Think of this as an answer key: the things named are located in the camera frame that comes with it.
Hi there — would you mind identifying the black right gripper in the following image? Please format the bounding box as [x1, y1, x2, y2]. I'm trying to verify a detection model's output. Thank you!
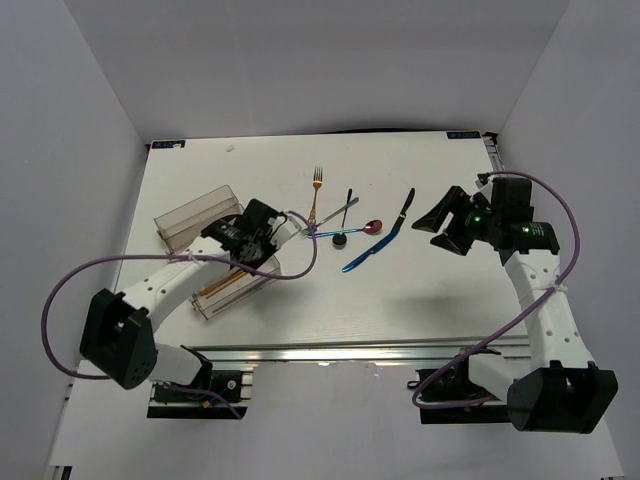
[411, 186, 501, 256]

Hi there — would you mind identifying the orange chopstick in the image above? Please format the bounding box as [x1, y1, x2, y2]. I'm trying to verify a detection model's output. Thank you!
[202, 272, 251, 300]
[197, 269, 249, 297]

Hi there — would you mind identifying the blue table knife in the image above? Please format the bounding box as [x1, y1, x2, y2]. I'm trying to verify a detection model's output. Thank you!
[342, 214, 406, 273]

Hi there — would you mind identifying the iridescent rainbow spoon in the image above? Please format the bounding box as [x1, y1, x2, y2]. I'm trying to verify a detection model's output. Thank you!
[308, 219, 383, 238]

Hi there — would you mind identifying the black spoon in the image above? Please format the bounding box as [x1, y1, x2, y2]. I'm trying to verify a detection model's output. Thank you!
[332, 206, 349, 250]

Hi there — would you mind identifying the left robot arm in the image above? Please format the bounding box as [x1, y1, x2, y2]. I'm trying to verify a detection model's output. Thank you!
[79, 199, 306, 399]

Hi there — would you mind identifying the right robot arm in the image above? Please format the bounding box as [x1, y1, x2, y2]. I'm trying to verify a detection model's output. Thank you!
[407, 174, 618, 434]

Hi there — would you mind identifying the black table knife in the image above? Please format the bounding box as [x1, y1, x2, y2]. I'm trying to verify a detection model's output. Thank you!
[394, 188, 416, 231]

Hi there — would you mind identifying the clear four-compartment organizer tray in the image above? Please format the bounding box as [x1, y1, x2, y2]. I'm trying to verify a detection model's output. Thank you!
[152, 184, 284, 321]

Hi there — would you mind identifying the iridescent rainbow fork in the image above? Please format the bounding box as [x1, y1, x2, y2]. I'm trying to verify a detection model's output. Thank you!
[299, 197, 359, 235]

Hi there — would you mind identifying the gold ornate fork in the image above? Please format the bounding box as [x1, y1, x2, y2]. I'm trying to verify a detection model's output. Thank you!
[308, 166, 323, 226]

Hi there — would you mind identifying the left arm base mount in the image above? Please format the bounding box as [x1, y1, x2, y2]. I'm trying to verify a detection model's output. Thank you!
[147, 367, 253, 420]

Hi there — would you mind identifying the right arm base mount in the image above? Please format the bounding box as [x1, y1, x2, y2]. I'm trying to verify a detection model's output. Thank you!
[419, 365, 509, 425]

